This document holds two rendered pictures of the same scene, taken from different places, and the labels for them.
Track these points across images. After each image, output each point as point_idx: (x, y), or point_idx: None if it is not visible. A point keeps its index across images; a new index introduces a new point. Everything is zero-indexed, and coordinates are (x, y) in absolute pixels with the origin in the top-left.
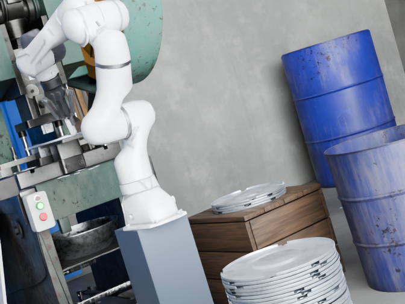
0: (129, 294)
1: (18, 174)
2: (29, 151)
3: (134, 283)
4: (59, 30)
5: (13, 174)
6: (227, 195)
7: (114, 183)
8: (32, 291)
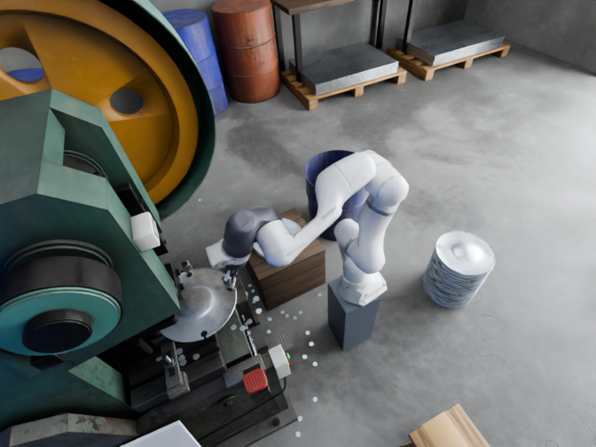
0: (281, 345)
1: (223, 363)
2: (148, 345)
3: (350, 327)
4: (345, 200)
5: (196, 372)
6: (254, 246)
7: None
8: (219, 427)
